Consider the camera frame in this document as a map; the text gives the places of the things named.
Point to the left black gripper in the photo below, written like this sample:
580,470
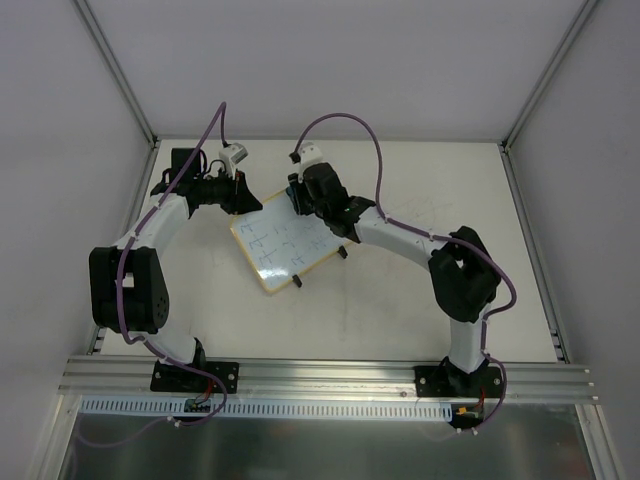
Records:
236,191

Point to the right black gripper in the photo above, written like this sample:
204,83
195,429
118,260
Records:
305,195

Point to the yellow-framed whiteboard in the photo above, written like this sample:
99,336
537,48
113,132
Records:
281,245

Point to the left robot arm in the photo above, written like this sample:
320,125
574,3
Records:
128,291

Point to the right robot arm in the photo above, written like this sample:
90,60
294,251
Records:
464,282

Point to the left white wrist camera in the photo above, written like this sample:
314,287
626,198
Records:
231,156

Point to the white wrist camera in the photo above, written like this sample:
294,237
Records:
231,156
306,156

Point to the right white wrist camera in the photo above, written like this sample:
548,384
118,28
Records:
306,156

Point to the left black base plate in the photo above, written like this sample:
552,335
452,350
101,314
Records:
171,379

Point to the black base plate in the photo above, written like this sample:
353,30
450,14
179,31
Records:
171,379
448,381

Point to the left aluminium frame post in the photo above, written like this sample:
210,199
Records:
105,50

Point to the aluminium frame post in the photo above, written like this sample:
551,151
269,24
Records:
105,50
577,25

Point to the aluminium mounting rail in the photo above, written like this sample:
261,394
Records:
547,383

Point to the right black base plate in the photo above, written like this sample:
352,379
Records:
448,381

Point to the white slotted cable duct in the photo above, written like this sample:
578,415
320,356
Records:
270,408

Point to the right aluminium frame post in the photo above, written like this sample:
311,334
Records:
577,25

